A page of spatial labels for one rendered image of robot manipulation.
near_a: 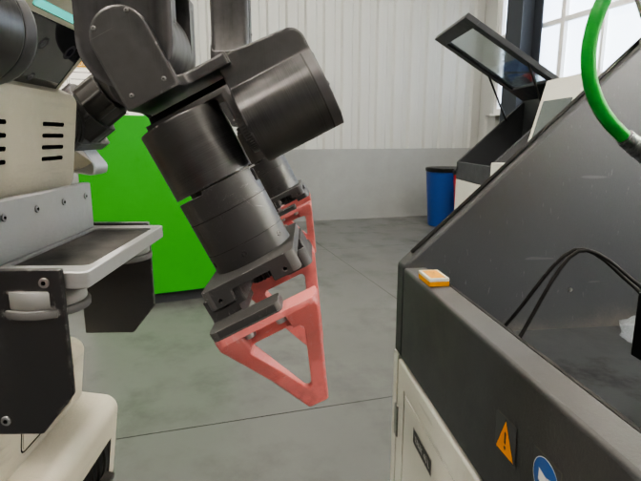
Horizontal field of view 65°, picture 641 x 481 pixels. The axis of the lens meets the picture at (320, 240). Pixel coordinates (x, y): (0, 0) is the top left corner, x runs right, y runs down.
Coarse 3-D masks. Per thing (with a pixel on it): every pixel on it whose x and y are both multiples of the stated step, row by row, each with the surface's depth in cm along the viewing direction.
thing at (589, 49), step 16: (608, 0) 47; (592, 16) 48; (592, 32) 48; (592, 48) 48; (592, 64) 48; (592, 80) 49; (592, 96) 49; (608, 112) 49; (608, 128) 50; (624, 128) 50
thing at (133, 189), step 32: (128, 128) 329; (128, 160) 332; (96, 192) 328; (128, 192) 336; (160, 192) 344; (160, 224) 348; (160, 256) 352; (192, 256) 361; (160, 288) 356; (192, 288) 366
